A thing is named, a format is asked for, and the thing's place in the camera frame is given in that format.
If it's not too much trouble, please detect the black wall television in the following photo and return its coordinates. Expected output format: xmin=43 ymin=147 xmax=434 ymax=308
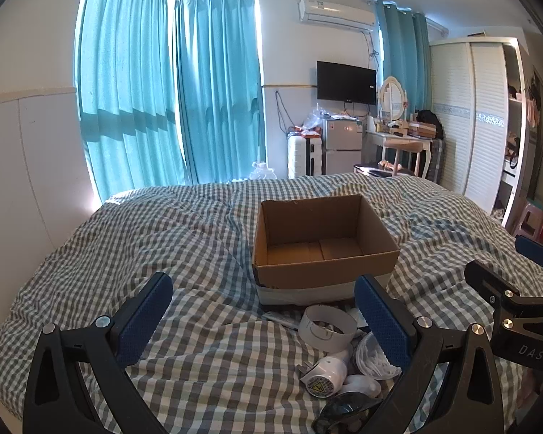
xmin=317 ymin=60 xmax=377 ymax=106

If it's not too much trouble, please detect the clear plastic round container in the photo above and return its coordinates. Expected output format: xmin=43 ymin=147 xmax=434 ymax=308
xmin=355 ymin=331 xmax=403 ymax=380

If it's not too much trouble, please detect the small silver fridge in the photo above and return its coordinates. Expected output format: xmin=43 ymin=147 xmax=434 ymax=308
xmin=322 ymin=118 xmax=363 ymax=175

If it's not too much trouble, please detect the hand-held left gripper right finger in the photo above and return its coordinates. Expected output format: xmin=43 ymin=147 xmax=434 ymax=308
xmin=354 ymin=274 xmax=510 ymax=434

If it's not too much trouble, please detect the wooden chair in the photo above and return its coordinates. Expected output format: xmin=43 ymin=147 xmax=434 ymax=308
xmin=354 ymin=139 xmax=424 ymax=178

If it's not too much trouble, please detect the white round ring container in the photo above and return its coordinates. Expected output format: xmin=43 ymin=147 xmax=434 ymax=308
xmin=298 ymin=305 xmax=358 ymax=351

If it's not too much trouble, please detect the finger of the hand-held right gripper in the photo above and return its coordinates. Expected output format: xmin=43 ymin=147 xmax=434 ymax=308
xmin=463 ymin=259 xmax=522 ymax=310
xmin=514 ymin=234 xmax=543 ymax=273

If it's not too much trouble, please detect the wide teal curtain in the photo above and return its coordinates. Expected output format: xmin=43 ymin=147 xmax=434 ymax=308
xmin=75 ymin=0 xmax=187 ymax=204

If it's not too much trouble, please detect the white dressing table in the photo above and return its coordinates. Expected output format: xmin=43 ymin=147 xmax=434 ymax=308
xmin=366 ymin=127 xmax=435 ymax=179

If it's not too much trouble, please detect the pink plastic stool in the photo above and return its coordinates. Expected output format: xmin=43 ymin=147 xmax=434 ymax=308
xmin=516 ymin=203 xmax=543 ymax=240

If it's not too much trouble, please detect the white louvred wardrobe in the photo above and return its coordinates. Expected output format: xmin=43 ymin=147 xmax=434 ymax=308
xmin=429 ymin=36 xmax=532 ymax=231

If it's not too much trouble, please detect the black bag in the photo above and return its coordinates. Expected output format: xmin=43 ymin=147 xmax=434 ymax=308
xmin=415 ymin=109 xmax=444 ymax=141

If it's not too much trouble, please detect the glossy black item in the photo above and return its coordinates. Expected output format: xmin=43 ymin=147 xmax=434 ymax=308
xmin=312 ymin=393 xmax=385 ymax=434

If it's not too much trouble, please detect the clear plastic bag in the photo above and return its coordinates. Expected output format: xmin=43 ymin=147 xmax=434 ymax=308
xmin=302 ymin=104 xmax=331 ymax=135

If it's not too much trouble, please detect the small white rounded bottle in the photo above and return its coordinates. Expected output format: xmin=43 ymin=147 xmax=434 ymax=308
xmin=341 ymin=374 xmax=383 ymax=399

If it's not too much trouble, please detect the white air conditioner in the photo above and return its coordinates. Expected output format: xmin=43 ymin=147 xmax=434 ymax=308
xmin=297 ymin=0 xmax=375 ymax=32

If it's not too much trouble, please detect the white suitcase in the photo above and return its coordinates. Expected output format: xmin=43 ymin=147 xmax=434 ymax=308
xmin=287 ymin=132 xmax=324 ymax=179

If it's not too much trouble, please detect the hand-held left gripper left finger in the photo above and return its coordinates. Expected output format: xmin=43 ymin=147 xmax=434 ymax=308
xmin=22 ymin=272 xmax=175 ymax=434

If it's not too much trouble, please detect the narrow teal curtain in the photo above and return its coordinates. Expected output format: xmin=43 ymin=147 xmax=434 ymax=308
xmin=373 ymin=0 xmax=432 ymax=120

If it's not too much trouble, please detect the brown cardboard box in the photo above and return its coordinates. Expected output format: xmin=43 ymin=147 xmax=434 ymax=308
xmin=252 ymin=194 xmax=401 ymax=307

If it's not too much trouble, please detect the grey checked blanket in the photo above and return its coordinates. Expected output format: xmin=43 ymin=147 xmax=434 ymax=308
xmin=0 ymin=173 xmax=543 ymax=434

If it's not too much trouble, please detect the oval white-framed mirror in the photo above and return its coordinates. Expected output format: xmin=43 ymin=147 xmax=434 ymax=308
xmin=376 ymin=76 xmax=409 ymax=124

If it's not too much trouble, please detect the white plug-in device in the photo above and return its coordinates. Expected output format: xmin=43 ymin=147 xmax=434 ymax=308
xmin=299 ymin=349 xmax=351 ymax=399

